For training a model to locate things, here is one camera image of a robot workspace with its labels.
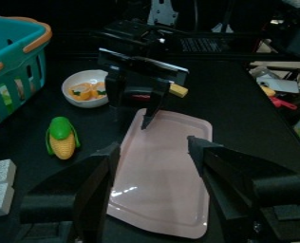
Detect pink plastic tray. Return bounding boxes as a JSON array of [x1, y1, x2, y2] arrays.
[[107, 108, 214, 240]]

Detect red toy piece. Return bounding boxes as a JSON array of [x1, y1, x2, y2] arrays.
[[130, 92, 152, 103]]

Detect grey flat device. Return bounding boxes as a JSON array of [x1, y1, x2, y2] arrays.
[[257, 76, 300, 95]]

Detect red hand tool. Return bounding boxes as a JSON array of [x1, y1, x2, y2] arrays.
[[267, 96, 298, 111]]

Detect white bowl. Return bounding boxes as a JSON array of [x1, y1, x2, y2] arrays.
[[62, 69, 112, 109]]

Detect teal basket with orange handles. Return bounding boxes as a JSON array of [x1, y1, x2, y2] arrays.
[[0, 15, 54, 129]]

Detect yellow toy block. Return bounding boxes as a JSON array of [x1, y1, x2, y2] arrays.
[[169, 83, 189, 99]]

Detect orange toy food slices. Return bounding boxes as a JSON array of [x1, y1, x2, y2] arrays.
[[67, 81, 108, 103]]

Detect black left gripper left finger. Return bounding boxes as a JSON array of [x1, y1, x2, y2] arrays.
[[16, 141, 122, 243]]

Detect green round fruit toy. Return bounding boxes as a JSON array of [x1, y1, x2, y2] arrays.
[[44, 116, 82, 160]]

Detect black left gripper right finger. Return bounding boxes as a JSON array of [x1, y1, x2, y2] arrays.
[[186, 135, 300, 243]]

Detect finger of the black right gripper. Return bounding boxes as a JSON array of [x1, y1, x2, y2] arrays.
[[139, 79, 173, 131], [104, 72, 127, 123]]

